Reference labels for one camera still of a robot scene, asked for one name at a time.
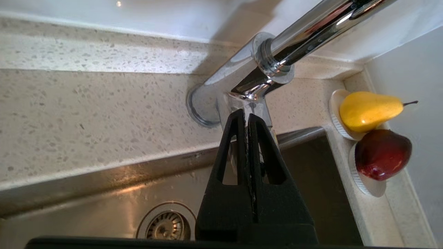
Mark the dark red apple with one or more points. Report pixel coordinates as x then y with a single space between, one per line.
380 155

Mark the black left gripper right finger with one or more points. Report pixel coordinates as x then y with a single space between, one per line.
280 214

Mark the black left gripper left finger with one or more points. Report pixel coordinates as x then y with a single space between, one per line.
225 211

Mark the round metal drain strainer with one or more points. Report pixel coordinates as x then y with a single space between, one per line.
166 224

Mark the stainless steel sink basin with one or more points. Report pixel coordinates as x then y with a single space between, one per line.
86 207

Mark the chrome gooseneck faucet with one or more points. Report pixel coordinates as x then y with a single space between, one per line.
304 34

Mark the yellow pear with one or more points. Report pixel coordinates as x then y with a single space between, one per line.
367 110

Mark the small white dish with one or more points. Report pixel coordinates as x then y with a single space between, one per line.
335 114
367 187

